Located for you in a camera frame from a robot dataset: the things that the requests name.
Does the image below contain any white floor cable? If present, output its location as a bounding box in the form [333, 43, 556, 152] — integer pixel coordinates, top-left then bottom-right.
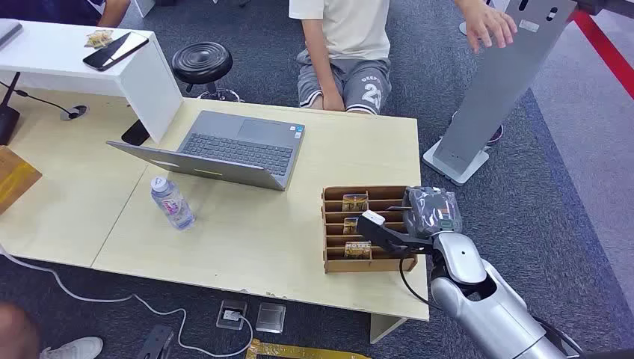
[0, 244, 254, 359]

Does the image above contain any white shoe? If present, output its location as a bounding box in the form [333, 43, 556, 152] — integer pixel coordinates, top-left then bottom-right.
[39, 336, 105, 359]

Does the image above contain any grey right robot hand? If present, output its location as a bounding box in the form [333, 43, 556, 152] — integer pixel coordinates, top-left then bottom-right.
[403, 185, 464, 240]

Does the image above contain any person's left hand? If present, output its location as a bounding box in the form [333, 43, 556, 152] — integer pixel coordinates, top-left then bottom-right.
[458, 4, 519, 55]

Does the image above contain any grey kiosk stand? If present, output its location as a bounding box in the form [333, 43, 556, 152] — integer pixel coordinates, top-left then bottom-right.
[422, 0, 581, 187]

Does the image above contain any grey cable grommet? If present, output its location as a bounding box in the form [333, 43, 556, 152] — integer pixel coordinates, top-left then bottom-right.
[60, 104, 89, 121]

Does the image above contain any person's right hand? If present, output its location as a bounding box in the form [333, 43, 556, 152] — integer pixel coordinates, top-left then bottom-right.
[321, 90, 347, 113]

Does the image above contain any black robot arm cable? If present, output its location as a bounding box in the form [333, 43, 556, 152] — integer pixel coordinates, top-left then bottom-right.
[398, 254, 440, 309]

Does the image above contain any black round stool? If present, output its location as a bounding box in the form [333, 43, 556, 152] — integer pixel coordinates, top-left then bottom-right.
[171, 41, 244, 103]

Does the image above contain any black monitor stand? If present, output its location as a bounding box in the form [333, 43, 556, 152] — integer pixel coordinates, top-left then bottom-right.
[0, 71, 22, 147]

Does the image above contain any metal floor plate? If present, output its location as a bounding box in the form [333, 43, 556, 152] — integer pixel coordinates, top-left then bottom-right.
[255, 302, 287, 334]

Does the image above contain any white table leg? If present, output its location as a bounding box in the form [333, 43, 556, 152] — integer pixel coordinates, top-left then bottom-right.
[369, 313, 409, 345]

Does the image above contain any person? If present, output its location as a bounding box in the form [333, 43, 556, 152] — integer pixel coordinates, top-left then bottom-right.
[289, 0, 519, 116]
[0, 0, 132, 28]

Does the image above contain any crumpled snack wrapper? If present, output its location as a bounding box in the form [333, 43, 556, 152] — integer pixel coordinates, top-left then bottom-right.
[84, 29, 114, 49]

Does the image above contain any wooden slotted card holder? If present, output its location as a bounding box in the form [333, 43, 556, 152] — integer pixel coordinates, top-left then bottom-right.
[321, 185, 419, 275]

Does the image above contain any black flat phone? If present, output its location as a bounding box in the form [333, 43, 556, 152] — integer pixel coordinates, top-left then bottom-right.
[121, 119, 151, 147]

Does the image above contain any clear plastic water bottle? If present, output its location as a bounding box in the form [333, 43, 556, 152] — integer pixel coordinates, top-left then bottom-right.
[150, 176, 197, 232]

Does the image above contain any yellow floor tape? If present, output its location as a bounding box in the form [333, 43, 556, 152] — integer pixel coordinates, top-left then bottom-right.
[244, 339, 372, 359]

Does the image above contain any black floor bracket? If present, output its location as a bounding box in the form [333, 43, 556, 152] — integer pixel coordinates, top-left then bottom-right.
[136, 324, 175, 359]

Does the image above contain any black smartphone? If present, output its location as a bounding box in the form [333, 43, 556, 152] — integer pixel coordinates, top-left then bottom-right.
[82, 31, 150, 73]

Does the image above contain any black desk cable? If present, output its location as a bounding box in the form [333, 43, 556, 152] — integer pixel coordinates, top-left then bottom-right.
[0, 80, 80, 119]

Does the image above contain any brown wooden box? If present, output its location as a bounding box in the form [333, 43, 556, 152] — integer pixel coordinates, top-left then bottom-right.
[0, 146, 43, 215]

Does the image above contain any white desk riser shelf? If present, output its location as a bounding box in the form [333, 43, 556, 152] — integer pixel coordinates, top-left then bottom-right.
[0, 19, 184, 145]

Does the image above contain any grey open laptop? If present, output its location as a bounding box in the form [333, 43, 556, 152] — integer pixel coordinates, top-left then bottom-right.
[106, 109, 306, 192]

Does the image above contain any floor power socket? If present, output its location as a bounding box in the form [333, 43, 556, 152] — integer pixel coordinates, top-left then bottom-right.
[215, 299, 248, 331]

